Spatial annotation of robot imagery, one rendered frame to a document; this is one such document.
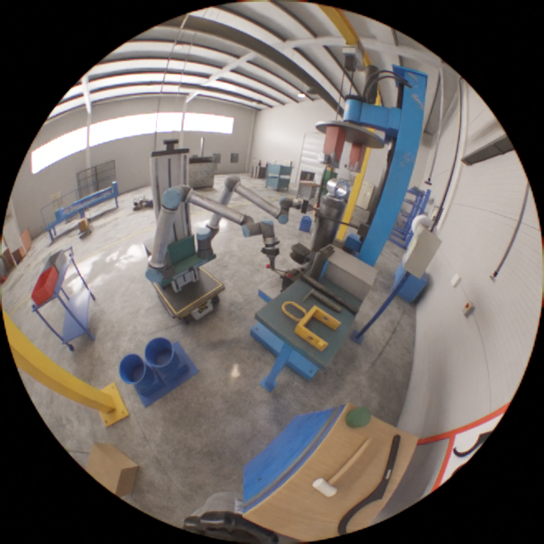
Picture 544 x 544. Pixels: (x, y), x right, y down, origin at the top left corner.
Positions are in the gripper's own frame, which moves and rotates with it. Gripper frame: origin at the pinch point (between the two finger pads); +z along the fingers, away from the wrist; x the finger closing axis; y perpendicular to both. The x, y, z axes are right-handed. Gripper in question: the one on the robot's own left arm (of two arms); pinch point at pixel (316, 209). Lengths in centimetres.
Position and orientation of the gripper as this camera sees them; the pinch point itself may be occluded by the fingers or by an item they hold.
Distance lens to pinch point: 153.2
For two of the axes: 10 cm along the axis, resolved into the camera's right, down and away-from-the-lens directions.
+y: 3.2, -5.5, 7.7
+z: 9.4, 3.1, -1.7
